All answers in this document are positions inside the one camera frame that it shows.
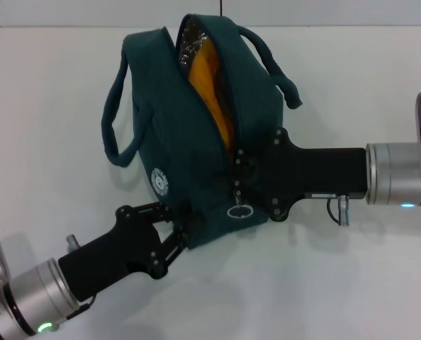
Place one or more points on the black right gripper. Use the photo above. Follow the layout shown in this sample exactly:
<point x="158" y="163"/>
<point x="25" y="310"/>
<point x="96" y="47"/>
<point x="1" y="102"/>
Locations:
<point x="313" y="173"/>

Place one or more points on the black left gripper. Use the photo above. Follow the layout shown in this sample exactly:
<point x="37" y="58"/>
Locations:
<point x="115" y="248"/>

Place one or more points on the dark teal fabric bag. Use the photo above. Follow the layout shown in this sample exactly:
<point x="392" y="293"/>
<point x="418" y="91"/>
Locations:
<point x="182" y="124"/>

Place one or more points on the yellow banana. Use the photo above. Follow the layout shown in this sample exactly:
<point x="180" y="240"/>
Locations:
<point x="210" y="88"/>

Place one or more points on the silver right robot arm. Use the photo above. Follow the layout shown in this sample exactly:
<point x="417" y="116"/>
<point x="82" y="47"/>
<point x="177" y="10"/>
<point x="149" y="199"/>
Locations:
<point x="402" y="163"/>

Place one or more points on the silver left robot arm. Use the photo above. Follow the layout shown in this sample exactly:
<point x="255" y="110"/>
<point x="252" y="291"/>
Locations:
<point x="29" y="297"/>

